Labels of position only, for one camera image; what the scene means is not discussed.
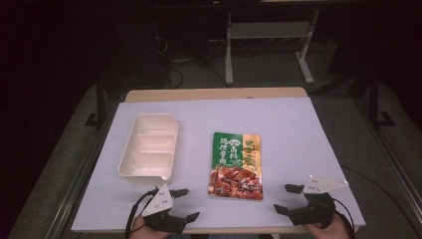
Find black floor cables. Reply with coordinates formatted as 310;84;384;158
152;35;230;90

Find person's right hand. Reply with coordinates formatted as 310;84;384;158
303;212;353;239

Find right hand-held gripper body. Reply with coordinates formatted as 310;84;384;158
288;174;349;230

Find white metal desk frame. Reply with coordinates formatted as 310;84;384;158
224;8;321;86

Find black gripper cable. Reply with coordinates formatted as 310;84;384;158
124;187;160;239
331;197;356;239

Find black floor cable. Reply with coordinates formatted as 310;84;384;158
340;164;422;239

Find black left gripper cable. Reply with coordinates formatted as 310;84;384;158
124;187;160;239

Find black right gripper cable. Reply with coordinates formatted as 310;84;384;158
331;197;356;239

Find cream plastic tray box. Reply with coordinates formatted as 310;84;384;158
117;113;179;186

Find black metal stand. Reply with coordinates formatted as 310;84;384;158
84;77;107;130
365;69;396;130

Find person's left hand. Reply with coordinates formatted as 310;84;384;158
127;213;171;239

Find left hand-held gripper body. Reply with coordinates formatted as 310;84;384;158
141;184;189;234

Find aluminium frame rail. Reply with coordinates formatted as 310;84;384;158
350;95;422;217
43;99;121;239

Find white table mat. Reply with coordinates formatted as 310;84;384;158
71;96;367;233

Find green and red seasoning packet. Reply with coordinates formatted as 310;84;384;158
207;131;265;201

